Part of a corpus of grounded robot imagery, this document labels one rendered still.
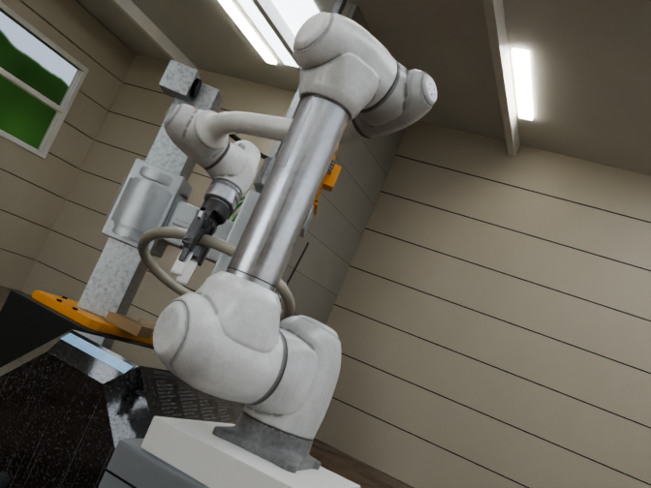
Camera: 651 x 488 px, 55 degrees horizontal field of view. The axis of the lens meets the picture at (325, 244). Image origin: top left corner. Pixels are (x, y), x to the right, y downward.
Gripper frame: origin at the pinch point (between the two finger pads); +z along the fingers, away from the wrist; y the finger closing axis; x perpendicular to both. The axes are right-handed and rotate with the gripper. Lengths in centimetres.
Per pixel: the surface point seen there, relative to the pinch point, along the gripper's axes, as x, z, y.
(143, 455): -22, 47, -22
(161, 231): 11.5, -8.7, 1.3
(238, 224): 20, -52, 63
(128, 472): -20, 50, -21
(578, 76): -114, -393, 256
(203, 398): 9, 11, 81
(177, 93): 90, -125, 81
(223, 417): 3, 13, 91
